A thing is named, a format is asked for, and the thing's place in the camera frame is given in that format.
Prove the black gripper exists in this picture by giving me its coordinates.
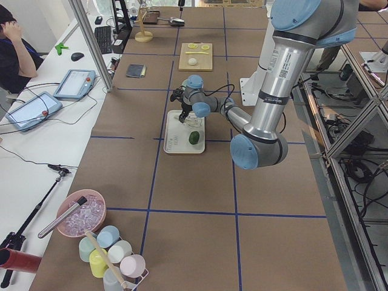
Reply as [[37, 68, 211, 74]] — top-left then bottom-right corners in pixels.
[[178, 102, 192, 123]]

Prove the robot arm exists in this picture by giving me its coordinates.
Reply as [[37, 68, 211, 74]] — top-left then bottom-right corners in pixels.
[[170, 1, 359, 169]]

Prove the pink bowl of ice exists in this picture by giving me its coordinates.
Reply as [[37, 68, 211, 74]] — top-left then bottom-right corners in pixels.
[[57, 189, 106, 238]]

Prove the white bear serving tray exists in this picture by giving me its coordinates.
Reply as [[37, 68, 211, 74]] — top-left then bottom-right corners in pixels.
[[164, 110, 205, 154]]

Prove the green avocado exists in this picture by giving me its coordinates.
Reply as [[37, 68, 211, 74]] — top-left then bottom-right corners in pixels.
[[189, 130, 200, 145]]

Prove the bamboo cutting board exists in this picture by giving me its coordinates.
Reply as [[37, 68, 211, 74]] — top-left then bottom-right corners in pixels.
[[178, 42, 213, 72]]

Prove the folded grey yellow cloth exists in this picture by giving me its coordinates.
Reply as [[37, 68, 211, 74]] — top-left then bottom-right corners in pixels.
[[125, 64, 147, 78]]

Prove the upper lemon slice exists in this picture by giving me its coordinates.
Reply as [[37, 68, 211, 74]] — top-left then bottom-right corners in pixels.
[[188, 43, 198, 49]]

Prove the wooden mug tree stand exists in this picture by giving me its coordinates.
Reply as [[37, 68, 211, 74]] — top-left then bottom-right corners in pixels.
[[135, 1, 153, 42]]

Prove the metal scoop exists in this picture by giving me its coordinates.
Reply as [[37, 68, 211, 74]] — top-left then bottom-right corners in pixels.
[[157, 17, 185, 27]]

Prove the dark wooden tray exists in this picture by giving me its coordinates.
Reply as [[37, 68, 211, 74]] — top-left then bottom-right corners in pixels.
[[142, 11, 160, 25]]

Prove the far teach pendant tablet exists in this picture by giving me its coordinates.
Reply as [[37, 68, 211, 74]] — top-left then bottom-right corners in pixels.
[[53, 69, 96, 100]]

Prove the teach pendant tablet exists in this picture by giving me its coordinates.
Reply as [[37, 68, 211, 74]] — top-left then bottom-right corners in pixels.
[[5, 92, 62, 131], [53, 69, 96, 100]]

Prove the black keyboard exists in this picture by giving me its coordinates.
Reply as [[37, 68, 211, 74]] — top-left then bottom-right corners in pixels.
[[94, 25, 112, 54]]

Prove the black computer mouse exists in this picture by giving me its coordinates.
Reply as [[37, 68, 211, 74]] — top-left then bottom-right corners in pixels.
[[70, 52, 84, 62]]

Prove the metal tube black tip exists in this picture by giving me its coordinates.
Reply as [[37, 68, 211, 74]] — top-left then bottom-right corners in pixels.
[[38, 196, 87, 239]]

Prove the green plastic clamp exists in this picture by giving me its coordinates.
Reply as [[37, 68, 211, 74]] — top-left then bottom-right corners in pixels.
[[55, 42, 69, 56]]

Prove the blue cup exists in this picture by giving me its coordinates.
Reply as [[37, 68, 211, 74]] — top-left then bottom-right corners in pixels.
[[96, 225, 120, 248]]

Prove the cream white cup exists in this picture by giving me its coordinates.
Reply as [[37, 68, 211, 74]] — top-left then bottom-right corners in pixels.
[[107, 240, 132, 264]]

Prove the near teach pendant tablet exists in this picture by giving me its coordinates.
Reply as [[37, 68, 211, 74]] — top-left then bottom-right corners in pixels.
[[5, 92, 62, 131]]

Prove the pink cup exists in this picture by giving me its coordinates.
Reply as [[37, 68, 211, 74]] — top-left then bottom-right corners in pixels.
[[119, 255, 146, 278]]

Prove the mint green cup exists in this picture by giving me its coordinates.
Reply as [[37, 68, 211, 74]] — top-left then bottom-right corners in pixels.
[[78, 236, 95, 263]]

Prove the seated person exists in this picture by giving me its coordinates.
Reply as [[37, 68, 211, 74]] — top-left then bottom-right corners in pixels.
[[1, 6, 44, 94]]

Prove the yellow cup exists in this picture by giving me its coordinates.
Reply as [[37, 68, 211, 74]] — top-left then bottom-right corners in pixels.
[[89, 249, 109, 278]]

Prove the grey cup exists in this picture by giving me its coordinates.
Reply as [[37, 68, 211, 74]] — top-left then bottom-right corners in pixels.
[[103, 269, 123, 291]]

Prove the black tripod stick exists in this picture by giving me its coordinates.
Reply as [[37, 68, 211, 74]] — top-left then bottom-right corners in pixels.
[[0, 164, 72, 287]]

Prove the red cylinder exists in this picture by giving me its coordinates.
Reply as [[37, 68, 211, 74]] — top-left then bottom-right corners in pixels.
[[1, 248, 42, 273]]

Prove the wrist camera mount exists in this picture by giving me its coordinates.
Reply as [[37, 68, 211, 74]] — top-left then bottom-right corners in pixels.
[[170, 87, 184, 103]]

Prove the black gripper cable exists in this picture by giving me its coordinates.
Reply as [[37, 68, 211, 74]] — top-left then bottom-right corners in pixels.
[[206, 84, 287, 134]]

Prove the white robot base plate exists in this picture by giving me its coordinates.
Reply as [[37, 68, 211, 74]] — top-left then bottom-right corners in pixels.
[[239, 78, 261, 106]]

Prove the aluminium frame post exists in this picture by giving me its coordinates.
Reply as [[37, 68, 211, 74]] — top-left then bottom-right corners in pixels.
[[69, 0, 113, 92]]

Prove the wooden rack handle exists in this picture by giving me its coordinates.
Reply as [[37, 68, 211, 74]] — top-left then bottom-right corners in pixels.
[[85, 230, 127, 290]]

